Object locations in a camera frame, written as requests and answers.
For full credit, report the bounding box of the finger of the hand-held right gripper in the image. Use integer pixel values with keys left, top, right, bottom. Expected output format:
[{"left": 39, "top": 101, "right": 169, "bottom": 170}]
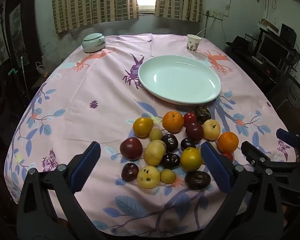
[
  {"left": 241, "top": 141, "right": 300, "bottom": 174},
  {"left": 276, "top": 128, "right": 300, "bottom": 157}
]

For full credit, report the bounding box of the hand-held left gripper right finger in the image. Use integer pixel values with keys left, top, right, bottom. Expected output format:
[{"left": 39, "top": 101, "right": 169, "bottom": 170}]
[{"left": 195, "top": 141, "right": 284, "bottom": 240}]

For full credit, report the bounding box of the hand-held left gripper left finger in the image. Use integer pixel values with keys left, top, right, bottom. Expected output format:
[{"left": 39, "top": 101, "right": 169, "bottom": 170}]
[{"left": 16, "top": 141, "right": 102, "bottom": 240}]

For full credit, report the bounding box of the dark wrinkled passion fruit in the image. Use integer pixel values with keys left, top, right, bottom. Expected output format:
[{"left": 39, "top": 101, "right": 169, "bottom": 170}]
[
  {"left": 184, "top": 171, "right": 211, "bottom": 190},
  {"left": 193, "top": 106, "right": 212, "bottom": 125}
]

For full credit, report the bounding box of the yellow orange round fruit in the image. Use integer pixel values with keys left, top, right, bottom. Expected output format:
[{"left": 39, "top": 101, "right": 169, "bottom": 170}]
[
  {"left": 133, "top": 117, "right": 154, "bottom": 138},
  {"left": 180, "top": 147, "right": 202, "bottom": 172}
]

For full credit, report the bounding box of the orange tangerine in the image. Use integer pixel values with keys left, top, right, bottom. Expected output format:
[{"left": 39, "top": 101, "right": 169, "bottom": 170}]
[
  {"left": 217, "top": 132, "right": 239, "bottom": 153},
  {"left": 162, "top": 111, "right": 185, "bottom": 134}
]

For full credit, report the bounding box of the small dark purple plum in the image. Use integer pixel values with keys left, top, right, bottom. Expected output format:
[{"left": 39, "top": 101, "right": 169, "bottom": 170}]
[{"left": 180, "top": 137, "right": 196, "bottom": 151}]

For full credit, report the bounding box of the pale yellow pear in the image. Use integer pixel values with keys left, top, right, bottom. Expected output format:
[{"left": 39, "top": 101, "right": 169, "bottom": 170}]
[{"left": 202, "top": 119, "right": 221, "bottom": 141}]

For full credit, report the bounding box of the dark red plum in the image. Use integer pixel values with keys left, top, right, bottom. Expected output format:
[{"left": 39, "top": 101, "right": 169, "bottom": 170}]
[{"left": 185, "top": 122, "right": 204, "bottom": 142}]

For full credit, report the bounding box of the small yellow plum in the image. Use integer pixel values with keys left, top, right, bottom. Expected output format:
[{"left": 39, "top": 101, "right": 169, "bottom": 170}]
[
  {"left": 149, "top": 128, "right": 163, "bottom": 141},
  {"left": 160, "top": 169, "right": 177, "bottom": 184}
]

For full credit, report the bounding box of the large red plum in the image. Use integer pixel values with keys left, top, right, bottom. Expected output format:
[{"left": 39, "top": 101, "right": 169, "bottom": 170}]
[{"left": 119, "top": 137, "right": 143, "bottom": 161}]

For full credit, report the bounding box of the large yellow pear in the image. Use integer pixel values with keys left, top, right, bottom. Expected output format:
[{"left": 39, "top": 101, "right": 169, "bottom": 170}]
[{"left": 143, "top": 140, "right": 167, "bottom": 167}]

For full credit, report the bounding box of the spotted yellow pear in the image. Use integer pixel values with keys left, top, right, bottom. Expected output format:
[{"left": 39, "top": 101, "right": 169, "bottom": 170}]
[{"left": 137, "top": 165, "right": 161, "bottom": 189}]

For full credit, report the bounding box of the white oval plate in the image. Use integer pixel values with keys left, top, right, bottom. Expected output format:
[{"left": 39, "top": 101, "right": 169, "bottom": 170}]
[{"left": 138, "top": 55, "right": 222, "bottom": 105}]

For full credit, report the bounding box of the black desk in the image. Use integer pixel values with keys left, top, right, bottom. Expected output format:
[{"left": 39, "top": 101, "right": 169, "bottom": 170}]
[{"left": 230, "top": 47, "right": 300, "bottom": 88}]

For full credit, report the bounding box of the pink floral tablecloth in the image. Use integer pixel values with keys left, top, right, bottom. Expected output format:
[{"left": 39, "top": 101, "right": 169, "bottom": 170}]
[{"left": 4, "top": 33, "right": 299, "bottom": 238}]

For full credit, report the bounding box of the computer monitor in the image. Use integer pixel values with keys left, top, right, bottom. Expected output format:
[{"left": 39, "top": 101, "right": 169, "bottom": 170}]
[{"left": 255, "top": 32, "right": 290, "bottom": 69}]

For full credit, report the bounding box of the black speaker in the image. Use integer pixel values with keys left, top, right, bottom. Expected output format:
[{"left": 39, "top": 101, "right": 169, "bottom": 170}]
[{"left": 280, "top": 23, "right": 297, "bottom": 47}]

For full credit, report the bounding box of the white plastic bag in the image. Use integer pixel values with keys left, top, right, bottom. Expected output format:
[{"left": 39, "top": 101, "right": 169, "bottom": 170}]
[{"left": 36, "top": 61, "right": 49, "bottom": 77}]

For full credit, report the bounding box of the printed paper cup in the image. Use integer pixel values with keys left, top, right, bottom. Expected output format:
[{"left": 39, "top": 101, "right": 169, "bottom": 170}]
[{"left": 186, "top": 34, "right": 202, "bottom": 53}]

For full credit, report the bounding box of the white ceramic lidded jar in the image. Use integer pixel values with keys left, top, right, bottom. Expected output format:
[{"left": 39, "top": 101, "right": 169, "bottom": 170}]
[{"left": 82, "top": 33, "right": 106, "bottom": 53}]

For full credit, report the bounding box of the brown checked curtain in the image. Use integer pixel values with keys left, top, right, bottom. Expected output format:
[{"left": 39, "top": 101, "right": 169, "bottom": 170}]
[
  {"left": 154, "top": 0, "right": 203, "bottom": 23},
  {"left": 51, "top": 0, "right": 140, "bottom": 33}
]

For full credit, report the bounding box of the white power cable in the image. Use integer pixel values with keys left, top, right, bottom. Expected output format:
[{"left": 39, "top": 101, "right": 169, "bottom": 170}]
[{"left": 195, "top": 17, "right": 215, "bottom": 36}]

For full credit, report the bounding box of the white wall outlet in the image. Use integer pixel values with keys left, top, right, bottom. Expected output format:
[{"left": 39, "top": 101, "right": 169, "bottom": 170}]
[{"left": 205, "top": 10, "right": 224, "bottom": 20}]

